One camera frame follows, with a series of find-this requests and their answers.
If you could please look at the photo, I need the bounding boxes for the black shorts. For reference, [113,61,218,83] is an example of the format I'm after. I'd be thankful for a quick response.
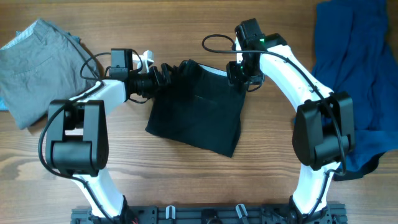
[146,60,246,157]

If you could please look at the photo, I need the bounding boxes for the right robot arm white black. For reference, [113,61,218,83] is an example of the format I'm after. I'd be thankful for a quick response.
[227,19,355,223]

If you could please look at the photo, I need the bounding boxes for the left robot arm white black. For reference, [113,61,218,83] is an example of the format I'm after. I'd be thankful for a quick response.
[38,49,175,223]

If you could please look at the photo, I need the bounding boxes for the grey folded shorts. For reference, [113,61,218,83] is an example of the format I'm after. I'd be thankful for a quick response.
[1,19,100,129]

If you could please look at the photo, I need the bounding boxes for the dark blue garment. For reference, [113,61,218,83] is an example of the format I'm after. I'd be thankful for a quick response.
[312,0,397,181]

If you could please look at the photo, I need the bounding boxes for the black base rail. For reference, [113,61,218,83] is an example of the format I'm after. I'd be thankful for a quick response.
[70,203,348,224]

